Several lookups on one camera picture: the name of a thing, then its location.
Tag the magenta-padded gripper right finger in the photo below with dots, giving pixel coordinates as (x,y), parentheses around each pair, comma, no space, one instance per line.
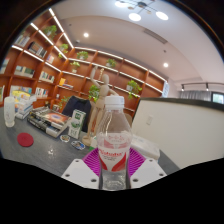
(150,171)

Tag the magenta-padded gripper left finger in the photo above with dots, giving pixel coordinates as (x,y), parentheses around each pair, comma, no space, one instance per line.
(77,171)

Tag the clear plastic water bottle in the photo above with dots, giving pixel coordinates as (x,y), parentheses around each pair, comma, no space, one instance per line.
(114,133)

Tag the stack of white books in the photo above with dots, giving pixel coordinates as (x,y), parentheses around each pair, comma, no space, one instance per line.
(145,146)

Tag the tall green white carton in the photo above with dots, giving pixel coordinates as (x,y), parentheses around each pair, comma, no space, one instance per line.
(77,123)

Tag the white partition with dark top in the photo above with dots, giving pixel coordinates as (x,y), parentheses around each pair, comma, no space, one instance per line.
(186,130)

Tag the stack of dark books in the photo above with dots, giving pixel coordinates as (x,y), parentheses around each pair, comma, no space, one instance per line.
(46,120)

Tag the flat round red coaster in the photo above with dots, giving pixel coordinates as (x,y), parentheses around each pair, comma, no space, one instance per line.
(25,139)

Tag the chair with dark jacket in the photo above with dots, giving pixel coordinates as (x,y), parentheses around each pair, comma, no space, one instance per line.
(78,108)

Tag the wooden artist mannequin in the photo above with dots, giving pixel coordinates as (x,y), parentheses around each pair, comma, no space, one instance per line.
(101,96)

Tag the stack of colourful books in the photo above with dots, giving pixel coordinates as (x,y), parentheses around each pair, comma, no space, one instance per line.
(25,105)

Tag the white printed mug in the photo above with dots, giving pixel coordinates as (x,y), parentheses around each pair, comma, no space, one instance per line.
(9,111)

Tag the window with grey curtain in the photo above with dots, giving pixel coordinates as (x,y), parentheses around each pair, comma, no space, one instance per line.
(203,96)

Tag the wooden shelf unit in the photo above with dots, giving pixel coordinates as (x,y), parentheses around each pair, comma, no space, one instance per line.
(40,66)

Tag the ceiling lamp with round lights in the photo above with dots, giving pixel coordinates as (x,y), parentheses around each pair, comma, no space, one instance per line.
(141,8)

